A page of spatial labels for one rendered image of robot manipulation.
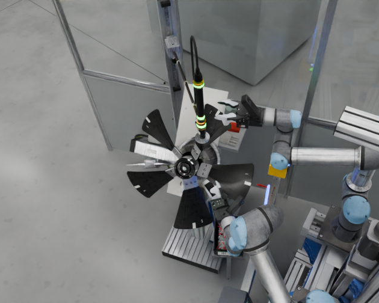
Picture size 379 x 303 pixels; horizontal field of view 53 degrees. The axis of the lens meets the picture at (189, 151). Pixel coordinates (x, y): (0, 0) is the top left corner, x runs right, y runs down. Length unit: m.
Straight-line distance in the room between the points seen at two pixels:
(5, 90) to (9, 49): 0.79
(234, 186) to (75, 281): 1.68
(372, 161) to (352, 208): 0.38
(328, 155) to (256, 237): 0.44
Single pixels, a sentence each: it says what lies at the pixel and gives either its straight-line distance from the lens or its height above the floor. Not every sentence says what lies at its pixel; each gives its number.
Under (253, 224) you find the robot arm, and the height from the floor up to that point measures 1.51.
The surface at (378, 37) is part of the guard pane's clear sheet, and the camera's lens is 2.19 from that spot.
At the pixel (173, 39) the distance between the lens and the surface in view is 2.24.
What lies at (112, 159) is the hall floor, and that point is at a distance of 3.74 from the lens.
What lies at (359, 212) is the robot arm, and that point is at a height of 1.26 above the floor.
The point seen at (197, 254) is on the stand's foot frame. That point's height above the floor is 0.08.
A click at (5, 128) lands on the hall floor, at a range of 4.47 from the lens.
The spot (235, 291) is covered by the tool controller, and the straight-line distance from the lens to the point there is 1.71.
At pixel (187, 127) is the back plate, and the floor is 1.17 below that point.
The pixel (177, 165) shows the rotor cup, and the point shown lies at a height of 1.22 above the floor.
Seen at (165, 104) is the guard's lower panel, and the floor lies 0.84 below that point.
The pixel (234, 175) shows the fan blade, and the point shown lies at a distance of 2.03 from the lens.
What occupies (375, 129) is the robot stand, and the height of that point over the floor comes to 2.03.
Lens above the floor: 2.87
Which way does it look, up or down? 52 degrees down
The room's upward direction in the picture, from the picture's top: 7 degrees counter-clockwise
